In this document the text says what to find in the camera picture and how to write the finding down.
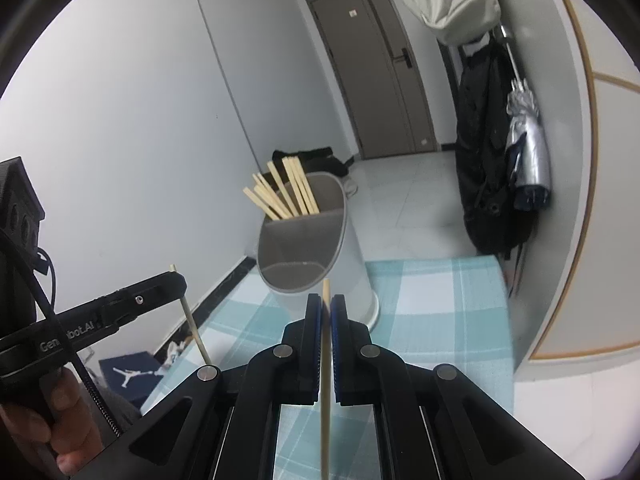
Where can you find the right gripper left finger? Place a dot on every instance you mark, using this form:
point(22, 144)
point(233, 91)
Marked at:
point(285, 374)

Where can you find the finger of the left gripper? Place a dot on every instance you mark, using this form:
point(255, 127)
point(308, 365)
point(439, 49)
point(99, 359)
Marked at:
point(127, 304)

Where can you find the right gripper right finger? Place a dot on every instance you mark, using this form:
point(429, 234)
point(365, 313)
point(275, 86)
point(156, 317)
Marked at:
point(367, 374)

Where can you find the person left hand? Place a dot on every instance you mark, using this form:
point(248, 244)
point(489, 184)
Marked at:
point(60, 450)

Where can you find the white crumpled socks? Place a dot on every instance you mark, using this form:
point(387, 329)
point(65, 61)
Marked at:
point(173, 353)

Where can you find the white utensil holder cup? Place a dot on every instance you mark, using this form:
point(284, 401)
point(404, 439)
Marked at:
point(295, 256)

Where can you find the black hanging jacket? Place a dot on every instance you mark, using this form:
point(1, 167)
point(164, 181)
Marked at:
point(494, 226)

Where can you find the black clothes pile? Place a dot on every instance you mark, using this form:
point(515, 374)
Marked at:
point(317, 160)

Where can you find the silver folded umbrella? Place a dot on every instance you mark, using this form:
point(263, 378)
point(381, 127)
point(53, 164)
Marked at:
point(527, 154)

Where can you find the grey entrance door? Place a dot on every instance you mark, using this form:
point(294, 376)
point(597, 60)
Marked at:
point(380, 82)

